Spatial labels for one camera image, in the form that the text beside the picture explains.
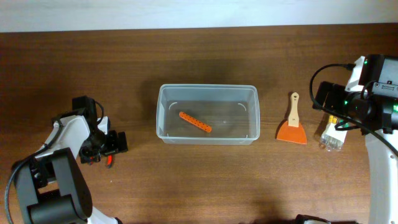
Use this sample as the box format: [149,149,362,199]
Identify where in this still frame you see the orange handled pliers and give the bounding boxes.
[88,155,114,169]

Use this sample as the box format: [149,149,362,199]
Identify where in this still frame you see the orange socket holder strip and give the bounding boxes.
[178,111,212,133]

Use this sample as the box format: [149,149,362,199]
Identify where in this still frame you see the clear plastic container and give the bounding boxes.
[156,84,261,145]

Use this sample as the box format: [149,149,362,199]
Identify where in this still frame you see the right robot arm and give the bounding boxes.
[309,54,397,224]

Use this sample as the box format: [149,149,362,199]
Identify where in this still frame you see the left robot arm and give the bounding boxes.
[4,96,128,224]

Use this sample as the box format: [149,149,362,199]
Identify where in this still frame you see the clear case of screwdriver bits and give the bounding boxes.
[320,115,347,152]

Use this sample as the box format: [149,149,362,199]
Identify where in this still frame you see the orange scraper wooden handle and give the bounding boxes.
[276,92,307,145]

